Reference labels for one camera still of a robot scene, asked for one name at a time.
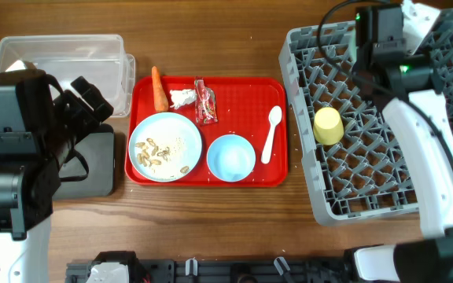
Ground light blue bowl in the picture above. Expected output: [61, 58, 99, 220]
[206, 134, 256, 182]

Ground white plastic spoon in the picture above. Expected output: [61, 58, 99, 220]
[261, 105, 282, 164]

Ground yellow plastic cup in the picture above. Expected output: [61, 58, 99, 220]
[313, 107, 344, 145]

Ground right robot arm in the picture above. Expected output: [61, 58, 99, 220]
[353, 4, 453, 282]

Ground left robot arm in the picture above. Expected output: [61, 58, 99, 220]
[0, 69, 113, 282]

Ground grey dishwasher rack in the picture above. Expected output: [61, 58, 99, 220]
[278, 9, 453, 226]

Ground clear plastic bin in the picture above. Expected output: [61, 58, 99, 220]
[0, 34, 136, 118]

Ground black tray bin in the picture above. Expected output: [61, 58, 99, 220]
[53, 123, 116, 200]

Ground orange carrot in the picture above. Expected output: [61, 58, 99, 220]
[151, 66, 169, 112]

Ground crumpled white tissue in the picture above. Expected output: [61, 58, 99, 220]
[170, 89, 197, 109]

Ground light blue plate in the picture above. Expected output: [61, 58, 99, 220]
[127, 112, 203, 182]

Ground red snack wrapper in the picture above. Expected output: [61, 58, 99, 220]
[194, 77, 218, 125]

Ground red plastic tray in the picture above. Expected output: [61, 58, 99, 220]
[124, 76, 288, 187]

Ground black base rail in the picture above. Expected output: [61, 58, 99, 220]
[65, 251, 362, 283]

